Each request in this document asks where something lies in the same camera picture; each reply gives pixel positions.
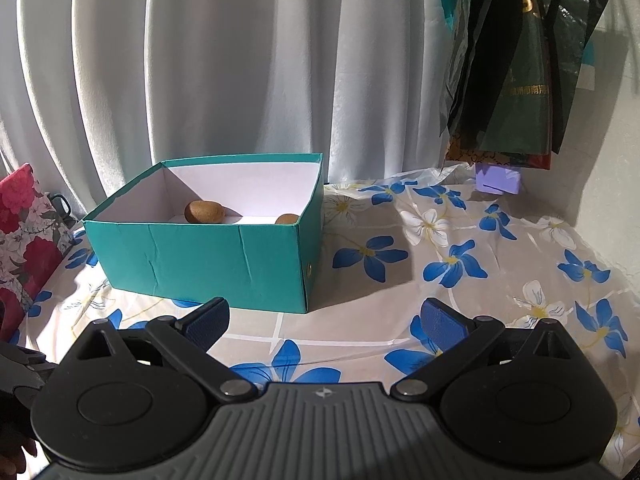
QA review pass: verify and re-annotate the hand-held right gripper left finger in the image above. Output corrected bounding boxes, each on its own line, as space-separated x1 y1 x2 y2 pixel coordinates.
75 296 258 401

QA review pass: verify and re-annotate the blue floral tablecloth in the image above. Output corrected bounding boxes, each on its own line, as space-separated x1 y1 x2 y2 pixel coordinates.
25 165 640 480

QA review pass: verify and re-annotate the white curtain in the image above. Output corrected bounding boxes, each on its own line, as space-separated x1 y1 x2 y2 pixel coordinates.
0 0 481 221

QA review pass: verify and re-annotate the purple paper box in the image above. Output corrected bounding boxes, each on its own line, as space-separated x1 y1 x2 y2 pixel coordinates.
475 162 522 195

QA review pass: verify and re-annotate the red gold bag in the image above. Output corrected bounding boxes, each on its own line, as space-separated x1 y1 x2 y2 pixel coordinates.
444 135 553 170

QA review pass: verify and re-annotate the red floral cushion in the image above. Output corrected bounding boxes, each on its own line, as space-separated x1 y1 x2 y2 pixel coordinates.
0 162 78 341

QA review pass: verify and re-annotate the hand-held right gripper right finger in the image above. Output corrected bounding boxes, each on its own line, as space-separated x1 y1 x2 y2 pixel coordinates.
390 297 576 401

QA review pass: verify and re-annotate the dark green plastic bag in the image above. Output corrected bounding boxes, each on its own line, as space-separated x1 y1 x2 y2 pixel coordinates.
440 0 612 161

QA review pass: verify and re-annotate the person's left hand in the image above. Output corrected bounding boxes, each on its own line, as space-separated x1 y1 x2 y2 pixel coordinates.
0 391 40 480

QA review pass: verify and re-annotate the black looped strap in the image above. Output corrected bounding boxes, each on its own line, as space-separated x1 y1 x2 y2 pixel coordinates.
47 192 73 221

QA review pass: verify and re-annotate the teal cardboard box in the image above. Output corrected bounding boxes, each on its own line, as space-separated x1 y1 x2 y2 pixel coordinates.
81 152 325 315

